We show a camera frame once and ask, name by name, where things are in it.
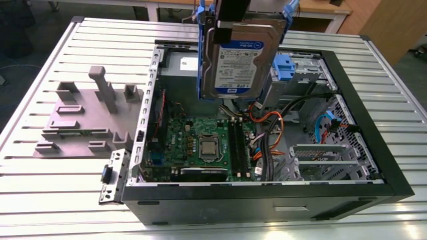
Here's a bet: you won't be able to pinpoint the silver CPU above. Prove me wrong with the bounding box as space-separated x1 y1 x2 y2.
199 140 219 156

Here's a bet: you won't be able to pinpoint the power wire black connector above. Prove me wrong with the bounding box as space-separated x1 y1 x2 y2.
324 119 363 146

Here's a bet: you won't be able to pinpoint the black thick wire bundle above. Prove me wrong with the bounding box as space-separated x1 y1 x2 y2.
259 92 336 181

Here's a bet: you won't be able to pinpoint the wooden cabinet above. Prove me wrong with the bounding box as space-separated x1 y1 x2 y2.
336 0 427 66

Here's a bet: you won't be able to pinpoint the blue drive latch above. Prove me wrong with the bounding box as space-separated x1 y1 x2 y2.
271 55 298 82

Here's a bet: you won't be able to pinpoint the red black twisted wire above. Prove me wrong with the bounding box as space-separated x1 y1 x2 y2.
155 88 167 142

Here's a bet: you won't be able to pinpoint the blue SATA wire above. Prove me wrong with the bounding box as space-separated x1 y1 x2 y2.
312 109 343 146

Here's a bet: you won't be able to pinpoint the green RAM stick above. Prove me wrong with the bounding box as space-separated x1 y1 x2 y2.
56 131 93 138

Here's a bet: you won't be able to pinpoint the grey power supply unit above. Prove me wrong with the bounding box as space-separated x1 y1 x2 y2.
156 51 226 118

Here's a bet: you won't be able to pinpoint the orange wire bundle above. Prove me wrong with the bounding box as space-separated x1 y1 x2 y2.
248 111 288 163

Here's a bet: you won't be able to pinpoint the black graphics card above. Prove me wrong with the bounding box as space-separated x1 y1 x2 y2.
168 165 231 183

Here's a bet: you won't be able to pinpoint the green motherboard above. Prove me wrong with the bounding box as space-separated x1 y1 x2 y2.
142 116 264 182

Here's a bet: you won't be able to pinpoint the hard disk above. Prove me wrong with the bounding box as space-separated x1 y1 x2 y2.
196 0 298 101

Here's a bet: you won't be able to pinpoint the grey parts rack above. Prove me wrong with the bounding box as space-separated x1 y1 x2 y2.
29 65 146 160

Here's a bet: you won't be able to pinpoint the metal card retention bracket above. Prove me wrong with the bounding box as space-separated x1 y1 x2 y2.
97 147 131 206

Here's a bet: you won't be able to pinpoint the black RAM slot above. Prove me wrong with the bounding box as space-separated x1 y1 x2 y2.
227 116 243 177
235 116 252 178

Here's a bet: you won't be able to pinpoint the black case fan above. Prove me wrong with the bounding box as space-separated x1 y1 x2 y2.
146 86 168 151

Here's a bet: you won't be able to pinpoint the wooden desk white frame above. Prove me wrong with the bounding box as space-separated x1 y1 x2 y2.
52 0 355 35

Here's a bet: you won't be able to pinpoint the grey metal drive cage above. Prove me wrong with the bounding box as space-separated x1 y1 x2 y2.
264 51 336 111

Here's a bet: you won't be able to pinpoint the yellow black wire bundle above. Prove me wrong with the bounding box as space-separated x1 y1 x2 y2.
218 98 264 118

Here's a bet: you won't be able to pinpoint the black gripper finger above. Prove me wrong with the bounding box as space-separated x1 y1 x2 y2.
212 0 248 45

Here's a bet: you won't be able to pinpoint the black PC case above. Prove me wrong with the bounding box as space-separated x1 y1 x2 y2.
120 38 415 226

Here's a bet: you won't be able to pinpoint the thin coloured wires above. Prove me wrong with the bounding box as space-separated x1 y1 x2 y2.
168 100 188 118

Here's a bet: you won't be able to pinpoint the CPU socket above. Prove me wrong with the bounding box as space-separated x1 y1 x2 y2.
196 134 224 163

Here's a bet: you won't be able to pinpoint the metal disk bay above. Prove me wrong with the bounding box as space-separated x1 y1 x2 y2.
288 143 374 181

